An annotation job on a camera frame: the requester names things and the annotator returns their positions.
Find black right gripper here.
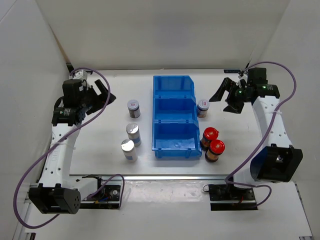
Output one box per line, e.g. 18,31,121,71
209,77,251,114

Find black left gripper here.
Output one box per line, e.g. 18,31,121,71
78,79,116,116

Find dark spice jar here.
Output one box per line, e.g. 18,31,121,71
127,99,141,118
197,99,210,118

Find silver-lid pepper jar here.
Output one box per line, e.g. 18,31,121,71
121,139,138,162
126,122,142,147

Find red-lid sauce jar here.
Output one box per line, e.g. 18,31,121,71
200,127,219,151
205,139,226,163

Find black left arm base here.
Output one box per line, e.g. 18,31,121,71
79,174,125,210

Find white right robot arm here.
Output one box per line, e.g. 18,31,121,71
210,67,303,200

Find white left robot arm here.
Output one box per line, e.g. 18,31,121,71
28,79,116,214

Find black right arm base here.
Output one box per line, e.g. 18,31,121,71
202,184,258,212

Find blue three-compartment plastic bin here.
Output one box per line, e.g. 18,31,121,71
152,75,202,159

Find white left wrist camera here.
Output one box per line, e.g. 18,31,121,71
69,69,88,81

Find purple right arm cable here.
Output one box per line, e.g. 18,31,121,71
224,61,297,207

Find aluminium frame rail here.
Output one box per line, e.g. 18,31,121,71
24,174,298,208

